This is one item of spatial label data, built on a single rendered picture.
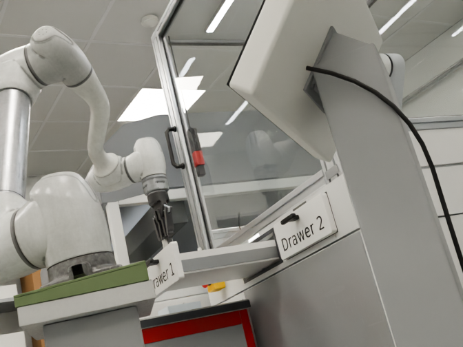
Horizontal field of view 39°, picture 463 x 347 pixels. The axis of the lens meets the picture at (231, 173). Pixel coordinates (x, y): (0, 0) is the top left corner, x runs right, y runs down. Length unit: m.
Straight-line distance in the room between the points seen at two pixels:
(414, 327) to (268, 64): 0.48
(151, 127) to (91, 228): 1.61
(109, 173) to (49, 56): 0.55
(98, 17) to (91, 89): 2.19
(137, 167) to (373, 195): 1.32
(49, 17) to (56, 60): 2.21
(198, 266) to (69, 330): 0.56
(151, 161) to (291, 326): 0.76
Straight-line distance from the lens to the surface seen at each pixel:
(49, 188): 1.53
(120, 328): 1.43
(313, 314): 1.88
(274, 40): 1.04
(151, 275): 2.05
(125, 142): 2.99
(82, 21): 4.23
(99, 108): 2.10
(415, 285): 1.09
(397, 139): 1.13
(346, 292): 1.73
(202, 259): 1.89
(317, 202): 1.74
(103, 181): 2.34
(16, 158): 1.79
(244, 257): 1.94
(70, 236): 1.49
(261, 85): 1.04
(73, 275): 1.47
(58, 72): 1.98
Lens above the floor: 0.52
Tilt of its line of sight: 17 degrees up
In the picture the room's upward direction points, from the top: 14 degrees counter-clockwise
